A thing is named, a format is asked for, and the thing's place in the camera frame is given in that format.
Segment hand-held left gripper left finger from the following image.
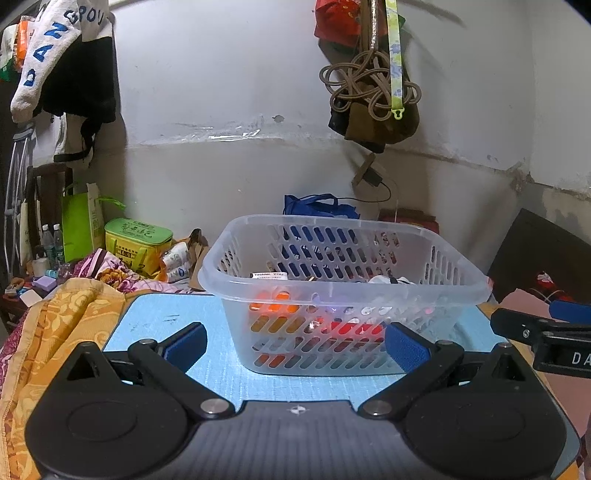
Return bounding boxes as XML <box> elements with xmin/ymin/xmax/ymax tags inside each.
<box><xmin>64</xmin><ymin>322</ymin><xmax>237</xmax><ymax>421</ymax></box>

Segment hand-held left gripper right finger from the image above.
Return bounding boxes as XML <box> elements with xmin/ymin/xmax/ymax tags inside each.
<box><xmin>357</xmin><ymin>322</ymin><xmax>528</xmax><ymax>421</ymax></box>

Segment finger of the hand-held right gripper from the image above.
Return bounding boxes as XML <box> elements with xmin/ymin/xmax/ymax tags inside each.
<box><xmin>549</xmin><ymin>299</ymin><xmax>591</xmax><ymax>325</ymax></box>
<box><xmin>490</xmin><ymin>306</ymin><xmax>591</xmax><ymax>346</ymax></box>

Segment red snack packet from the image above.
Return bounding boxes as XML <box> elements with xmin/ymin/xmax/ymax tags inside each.
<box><xmin>318</xmin><ymin>320</ymin><xmax>387</xmax><ymax>339</ymax></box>

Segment clear plastic basket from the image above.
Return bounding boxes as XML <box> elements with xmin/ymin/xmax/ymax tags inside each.
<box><xmin>198</xmin><ymin>213</ymin><xmax>494</xmax><ymax>377</ymax></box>

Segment pink pillow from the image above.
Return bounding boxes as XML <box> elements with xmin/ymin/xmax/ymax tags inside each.
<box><xmin>496</xmin><ymin>288</ymin><xmax>591</xmax><ymax>441</ymax></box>

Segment white printed packet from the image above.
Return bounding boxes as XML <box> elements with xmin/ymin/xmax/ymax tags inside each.
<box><xmin>161</xmin><ymin>242</ymin><xmax>190</xmax><ymax>283</ymax></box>

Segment brown cardboard piece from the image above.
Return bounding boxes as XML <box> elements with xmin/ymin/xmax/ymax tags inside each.
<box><xmin>187</xmin><ymin>228</ymin><xmax>209</xmax><ymax>292</ymax></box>

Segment pink floral cloth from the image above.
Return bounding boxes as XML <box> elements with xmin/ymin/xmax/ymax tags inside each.
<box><xmin>68</xmin><ymin>248</ymin><xmax>191</xmax><ymax>297</ymax></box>

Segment yellow-green box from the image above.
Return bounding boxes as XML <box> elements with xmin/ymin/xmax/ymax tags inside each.
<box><xmin>104</xmin><ymin>217</ymin><xmax>174</xmax><ymax>278</ymax></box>

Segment yellow patterned blanket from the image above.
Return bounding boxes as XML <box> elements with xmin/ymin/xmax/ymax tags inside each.
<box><xmin>0</xmin><ymin>276</ymin><xmax>140</xmax><ymax>480</ymax></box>

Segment green paper bag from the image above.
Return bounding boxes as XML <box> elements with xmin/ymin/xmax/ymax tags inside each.
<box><xmin>61</xmin><ymin>182</ymin><xmax>126</xmax><ymax>264</ymax></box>

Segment water bottle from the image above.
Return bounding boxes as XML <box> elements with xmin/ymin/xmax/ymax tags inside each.
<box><xmin>52</xmin><ymin>223</ymin><xmax>66</xmax><ymax>267</ymax></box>
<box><xmin>40</xmin><ymin>224</ymin><xmax>53</xmax><ymax>269</ymax></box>

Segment blue bag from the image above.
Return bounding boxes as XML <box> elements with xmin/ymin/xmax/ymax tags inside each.
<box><xmin>283</xmin><ymin>193</ymin><xmax>361</xmax><ymax>221</ymax></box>

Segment dark wooden chair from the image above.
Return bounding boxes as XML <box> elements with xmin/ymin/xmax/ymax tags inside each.
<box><xmin>23</xmin><ymin>163</ymin><xmax>75</xmax><ymax>269</ymax></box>

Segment olive hanging bag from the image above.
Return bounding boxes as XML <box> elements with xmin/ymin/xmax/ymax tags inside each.
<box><xmin>328</xmin><ymin>0</ymin><xmax>421</xmax><ymax>154</ymax></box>

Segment metal crutch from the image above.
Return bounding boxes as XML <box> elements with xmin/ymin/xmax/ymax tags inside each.
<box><xmin>0</xmin><ymin>122</ymin><xmax>36</xmax><ymax>278</ymax></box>

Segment white tote bag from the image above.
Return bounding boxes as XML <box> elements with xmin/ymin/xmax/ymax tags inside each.
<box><xmin>32</xmin><ymin>113</ymin><xmax>96</xmax><ymax>167</ymax></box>

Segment white and black jacket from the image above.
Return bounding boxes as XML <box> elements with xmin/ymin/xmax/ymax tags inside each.
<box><xmin>10</xmin><ymin>0</ymin><xmax>117</xmax><ymax>126</ymax></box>

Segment red hanging bag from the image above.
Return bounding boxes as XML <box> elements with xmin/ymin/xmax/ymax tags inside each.
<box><xmin>314</xmin><ymin>0</ymin><xmax>363</xmax><ymax>47</ymax></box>

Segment hanging colourful bags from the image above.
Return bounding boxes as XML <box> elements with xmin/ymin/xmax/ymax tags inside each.
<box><xmin>0</xmin><ymin>16</ymin><xmax>36</xmax><ymax>85</ymax></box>

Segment black cable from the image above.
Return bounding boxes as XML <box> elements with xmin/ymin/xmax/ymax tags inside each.
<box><xmin>339</xmin><ymin>177</ymin><xmax>403</xmax><ymax>205</ymax></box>

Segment wooden wall block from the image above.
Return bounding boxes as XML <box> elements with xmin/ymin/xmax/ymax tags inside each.
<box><xmin>351</xmin><ymin>152</ymin><xmax>378</xmax><ymax>188</ymax></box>

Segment beige coiled rope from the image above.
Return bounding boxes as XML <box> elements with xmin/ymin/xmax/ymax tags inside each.
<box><xmin>319</xmin><ymin>48</ymin><xmax>422</xmax><ymax>123</ymax></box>

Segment green printed strap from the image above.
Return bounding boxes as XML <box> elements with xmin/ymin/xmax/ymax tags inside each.
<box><xmin>383</xmin><ymin>0</ymin><xmax>406</xmax><ymax>120</ymax></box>

